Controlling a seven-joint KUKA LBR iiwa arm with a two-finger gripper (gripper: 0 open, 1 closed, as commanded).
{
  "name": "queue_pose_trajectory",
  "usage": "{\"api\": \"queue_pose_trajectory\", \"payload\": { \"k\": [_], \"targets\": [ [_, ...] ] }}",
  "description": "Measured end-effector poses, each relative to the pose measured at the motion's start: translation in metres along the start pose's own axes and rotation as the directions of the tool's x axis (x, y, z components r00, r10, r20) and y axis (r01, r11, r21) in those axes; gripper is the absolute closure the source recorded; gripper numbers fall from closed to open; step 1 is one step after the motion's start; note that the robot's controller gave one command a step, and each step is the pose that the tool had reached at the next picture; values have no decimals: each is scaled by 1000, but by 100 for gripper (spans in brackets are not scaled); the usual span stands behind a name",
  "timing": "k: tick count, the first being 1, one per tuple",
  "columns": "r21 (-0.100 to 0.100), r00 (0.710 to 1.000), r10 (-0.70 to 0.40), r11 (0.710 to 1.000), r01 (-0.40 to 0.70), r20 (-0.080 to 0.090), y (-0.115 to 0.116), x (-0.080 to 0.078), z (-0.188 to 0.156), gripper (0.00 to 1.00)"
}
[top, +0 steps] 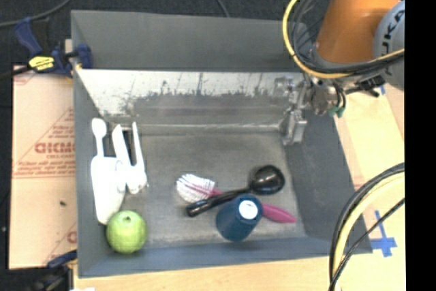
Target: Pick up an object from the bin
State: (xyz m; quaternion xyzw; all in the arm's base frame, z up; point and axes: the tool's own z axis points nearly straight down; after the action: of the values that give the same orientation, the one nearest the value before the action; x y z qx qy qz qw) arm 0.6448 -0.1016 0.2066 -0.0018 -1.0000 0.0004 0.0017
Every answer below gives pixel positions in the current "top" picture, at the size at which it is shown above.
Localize green apple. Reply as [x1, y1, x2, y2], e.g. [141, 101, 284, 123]
[105, 209, 149, 255]

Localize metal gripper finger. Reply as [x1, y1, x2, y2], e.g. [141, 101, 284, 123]
[281, 108, 308, 147]
[274, 76, 305, 107]

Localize brown cardboard board red print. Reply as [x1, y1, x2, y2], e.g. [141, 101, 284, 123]
[8, 66, 79, 270]

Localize black plastic ladle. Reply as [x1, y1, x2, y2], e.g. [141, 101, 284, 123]
[185, 164, 286, 218]

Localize white brush with pink handle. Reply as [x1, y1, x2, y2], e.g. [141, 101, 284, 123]
[175, 173, 297, 224]

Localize dark blue cup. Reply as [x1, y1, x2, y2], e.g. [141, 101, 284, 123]
[215, 193, 264, 243]

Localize grey metal bin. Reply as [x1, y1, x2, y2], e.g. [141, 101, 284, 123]
[69, 10, 374, 279]

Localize white plastic spatula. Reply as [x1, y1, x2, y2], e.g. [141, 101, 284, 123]
[90, 117, 127, 226]

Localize white plastic tongs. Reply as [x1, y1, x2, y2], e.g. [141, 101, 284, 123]
[111, 121, 149, 196]

